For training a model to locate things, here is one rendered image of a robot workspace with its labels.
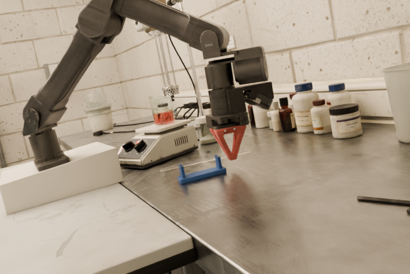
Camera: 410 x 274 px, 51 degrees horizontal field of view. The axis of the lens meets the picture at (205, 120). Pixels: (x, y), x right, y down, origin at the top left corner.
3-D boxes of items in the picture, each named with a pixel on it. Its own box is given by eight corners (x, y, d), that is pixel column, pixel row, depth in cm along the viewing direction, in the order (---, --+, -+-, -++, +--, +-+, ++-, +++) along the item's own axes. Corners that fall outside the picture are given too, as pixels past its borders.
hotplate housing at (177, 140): (143, 170, 107) (136, 139, 106) (116, 168, 117) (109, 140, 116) (206, 146, 122) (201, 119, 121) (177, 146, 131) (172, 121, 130)
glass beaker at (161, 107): (160, 128, 116) (154, 97, 115) (151, 127, 121) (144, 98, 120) (182, 122, 119) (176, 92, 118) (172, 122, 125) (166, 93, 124)
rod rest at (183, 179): (180, 184, 87) (177, 167, 86) (177, 181, 90) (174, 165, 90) (227, 173, 89) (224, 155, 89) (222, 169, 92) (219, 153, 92)
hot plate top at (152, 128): (159, 132, 112) (158, 129, 111) (133, 133, 120) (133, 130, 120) (193, 122, 120) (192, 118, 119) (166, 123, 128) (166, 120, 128)
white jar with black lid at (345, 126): (328, 136, 104) (323, 108, 104) (354, 130, 105) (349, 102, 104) (340, 140, 98) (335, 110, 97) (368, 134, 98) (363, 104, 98)
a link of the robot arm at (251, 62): (269, 78, 91) (261, 22, 89) (265, 82, 83) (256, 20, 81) (218, 86, 94) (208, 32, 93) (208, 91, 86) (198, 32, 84)
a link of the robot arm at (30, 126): (58, 101, 105) (39, 107, 106) (35, 107, 96) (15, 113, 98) (65, 126, 106) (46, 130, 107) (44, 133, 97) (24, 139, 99)
